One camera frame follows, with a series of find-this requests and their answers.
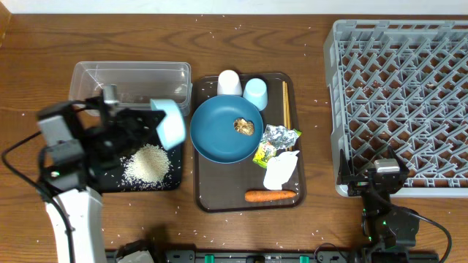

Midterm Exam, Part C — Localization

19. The brown food scrap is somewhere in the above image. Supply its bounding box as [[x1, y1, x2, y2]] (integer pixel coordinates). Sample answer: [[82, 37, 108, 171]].
[[233, 118, 254, 136]]

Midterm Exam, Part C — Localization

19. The orange carrot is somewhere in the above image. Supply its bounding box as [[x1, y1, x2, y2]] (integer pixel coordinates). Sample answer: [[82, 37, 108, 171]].
[[244, 190, 297, 202]]

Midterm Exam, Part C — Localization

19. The dark blue plate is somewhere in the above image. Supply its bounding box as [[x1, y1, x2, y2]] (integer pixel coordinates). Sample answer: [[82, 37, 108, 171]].
[[190, 95, 264, 164]]

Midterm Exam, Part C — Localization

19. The wooden chopstick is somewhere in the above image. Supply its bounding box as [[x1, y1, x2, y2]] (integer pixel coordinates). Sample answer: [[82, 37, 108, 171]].
[[287, 87, 290, 129], [282, 81, 288, 129]]

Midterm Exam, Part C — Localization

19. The white plastic cup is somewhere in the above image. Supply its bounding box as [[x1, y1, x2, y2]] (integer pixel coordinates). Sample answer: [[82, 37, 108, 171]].
[[217, 69, 243, 96]]

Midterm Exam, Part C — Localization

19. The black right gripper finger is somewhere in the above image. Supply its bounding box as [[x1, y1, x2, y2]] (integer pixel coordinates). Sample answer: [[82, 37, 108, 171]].
[[382, 145, 409, 175], [336, 150, 353, 185]]

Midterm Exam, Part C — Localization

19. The light blue plastic cup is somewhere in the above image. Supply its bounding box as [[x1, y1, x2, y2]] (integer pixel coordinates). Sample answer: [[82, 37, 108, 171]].
[[243, 78, 268, 111]]

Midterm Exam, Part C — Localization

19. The grey dishwasher rack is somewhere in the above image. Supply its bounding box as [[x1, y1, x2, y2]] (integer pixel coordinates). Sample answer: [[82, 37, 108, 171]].
[[323, 20, 467, 198]]

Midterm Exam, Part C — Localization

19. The left wooden chopstick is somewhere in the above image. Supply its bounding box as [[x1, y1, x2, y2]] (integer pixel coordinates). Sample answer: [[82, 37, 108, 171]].
[[282, 81, 288, 129]]

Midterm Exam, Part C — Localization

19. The crumpled foil snack wrapper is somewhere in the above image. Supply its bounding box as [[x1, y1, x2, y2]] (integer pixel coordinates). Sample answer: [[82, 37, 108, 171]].
[[252, 124, 302, 169]]

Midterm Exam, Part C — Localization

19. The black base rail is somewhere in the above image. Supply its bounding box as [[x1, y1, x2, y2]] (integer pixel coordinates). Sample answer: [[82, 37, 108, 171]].
[[104, 240, 445, 263]]

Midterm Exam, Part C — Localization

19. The light blue bowl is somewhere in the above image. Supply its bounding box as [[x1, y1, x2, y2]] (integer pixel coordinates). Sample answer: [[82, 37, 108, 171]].
[[150, 99, 186, 150]]

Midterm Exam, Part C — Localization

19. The right wooden chopstick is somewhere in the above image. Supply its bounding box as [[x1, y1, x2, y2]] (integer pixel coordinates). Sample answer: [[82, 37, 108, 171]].
[[287, 87, 290, 129]]

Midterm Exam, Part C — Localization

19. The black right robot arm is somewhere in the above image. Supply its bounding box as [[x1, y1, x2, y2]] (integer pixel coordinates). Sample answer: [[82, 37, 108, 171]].
[[337, 148, 419, 262]]

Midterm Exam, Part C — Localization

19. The dark brown serving tray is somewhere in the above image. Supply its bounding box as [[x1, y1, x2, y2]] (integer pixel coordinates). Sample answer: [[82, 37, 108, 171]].
[[193, 72, 306, 213]]

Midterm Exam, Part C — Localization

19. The pile of rice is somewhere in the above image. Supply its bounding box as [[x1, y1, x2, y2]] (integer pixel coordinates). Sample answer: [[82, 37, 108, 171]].
[[123, 144, 172, 190]]

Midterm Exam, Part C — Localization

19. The clear plastic bin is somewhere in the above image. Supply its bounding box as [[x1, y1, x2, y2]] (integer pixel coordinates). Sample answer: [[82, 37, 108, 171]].
[[69, 61, 192, 116]]

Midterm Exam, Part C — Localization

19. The crumpled white paper napkin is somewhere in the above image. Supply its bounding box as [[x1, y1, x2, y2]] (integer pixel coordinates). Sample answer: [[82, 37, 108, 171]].
[[263, 150, 299, 191]]

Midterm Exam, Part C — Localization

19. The black plastic tray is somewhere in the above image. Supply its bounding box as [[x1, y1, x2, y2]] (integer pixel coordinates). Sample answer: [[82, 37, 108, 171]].
[[90, 134, 183, 194]]

